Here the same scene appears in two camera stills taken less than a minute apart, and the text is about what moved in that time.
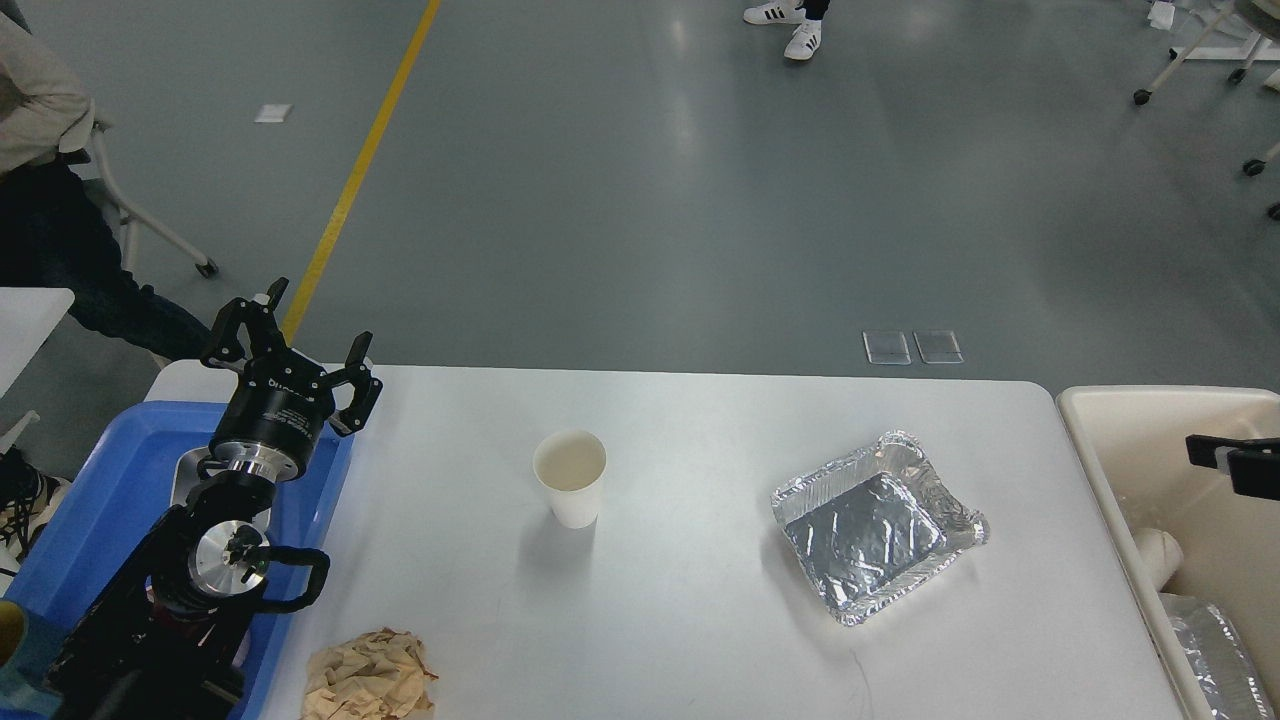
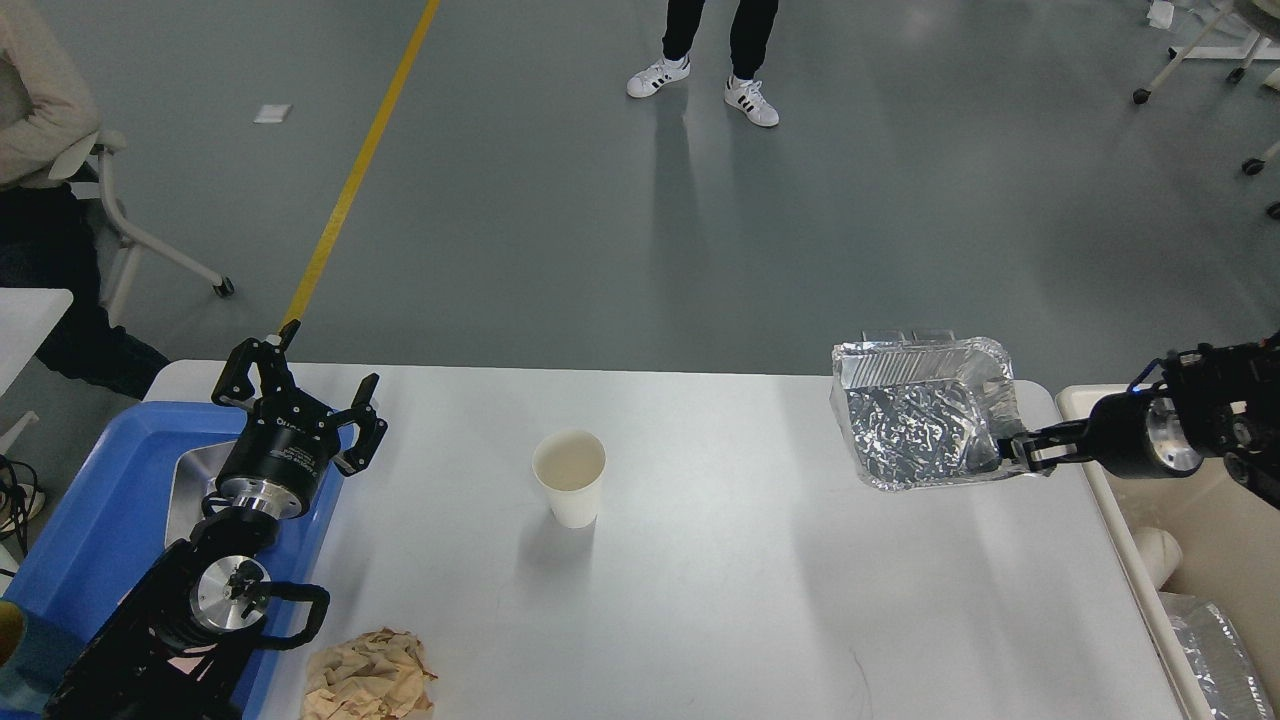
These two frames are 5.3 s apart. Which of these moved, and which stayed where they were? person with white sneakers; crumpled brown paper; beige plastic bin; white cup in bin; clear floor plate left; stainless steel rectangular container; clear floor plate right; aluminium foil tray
Moved: aluminium foil tray; person with white sneakers
Stayed: stainless steel rectangular container; clear floor plate right; crumpled brown paper; clear floor plate left; white cup in bin; beige plastic bin
